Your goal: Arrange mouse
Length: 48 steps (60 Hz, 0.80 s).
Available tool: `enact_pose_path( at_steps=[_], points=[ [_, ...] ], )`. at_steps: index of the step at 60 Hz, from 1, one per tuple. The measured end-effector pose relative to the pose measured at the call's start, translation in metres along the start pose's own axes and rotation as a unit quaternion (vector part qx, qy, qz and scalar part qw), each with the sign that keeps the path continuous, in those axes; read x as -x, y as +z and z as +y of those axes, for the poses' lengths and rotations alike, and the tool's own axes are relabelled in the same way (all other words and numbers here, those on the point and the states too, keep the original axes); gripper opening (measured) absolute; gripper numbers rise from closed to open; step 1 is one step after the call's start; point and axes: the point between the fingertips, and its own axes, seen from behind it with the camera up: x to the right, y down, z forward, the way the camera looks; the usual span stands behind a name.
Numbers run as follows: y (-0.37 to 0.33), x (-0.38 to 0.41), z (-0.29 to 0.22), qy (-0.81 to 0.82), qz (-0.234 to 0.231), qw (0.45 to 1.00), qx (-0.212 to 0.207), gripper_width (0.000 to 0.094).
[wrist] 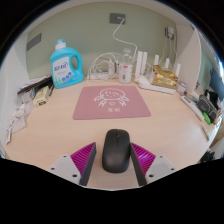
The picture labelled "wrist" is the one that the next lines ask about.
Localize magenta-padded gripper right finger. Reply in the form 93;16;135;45
129;142;178;187

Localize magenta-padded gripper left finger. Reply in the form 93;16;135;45
46;141;98;187

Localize black computer mouse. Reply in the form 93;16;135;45
101;128;132;174

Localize pink printed mouse pad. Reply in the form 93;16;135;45
72;85;152;121

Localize white green pen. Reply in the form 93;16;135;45
201;123;211;142

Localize white remote control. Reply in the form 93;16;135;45
180;94;205;122

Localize clear plastic bags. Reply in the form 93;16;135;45
4;91;36;145

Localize yellow small box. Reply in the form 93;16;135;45
32;85;50;108

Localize black zip pouch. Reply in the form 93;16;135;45
195;94;219;124

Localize small white jar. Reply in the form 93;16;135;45
176;80;188;95

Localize white router with antennas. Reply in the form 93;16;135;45
134;50;182;95

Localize stack of booklets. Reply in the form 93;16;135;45
17;74;54;95

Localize gold foil bag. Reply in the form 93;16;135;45
150;64;180;90

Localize black bag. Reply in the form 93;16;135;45
203;88;220;102

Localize blue detergent bottle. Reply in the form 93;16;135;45
49;38;85;90

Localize black computer monitor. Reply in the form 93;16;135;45
209;68;224;101

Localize white shelf unit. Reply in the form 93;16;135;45
24;0;204;93

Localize grey blank wall plate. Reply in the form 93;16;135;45
26;32;43;52

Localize white wall plug adapter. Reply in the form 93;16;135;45
164;25;176;42

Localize white cable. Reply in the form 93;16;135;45
112;18;138;54

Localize grey wall socket plate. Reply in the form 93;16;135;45
109;12;127;25

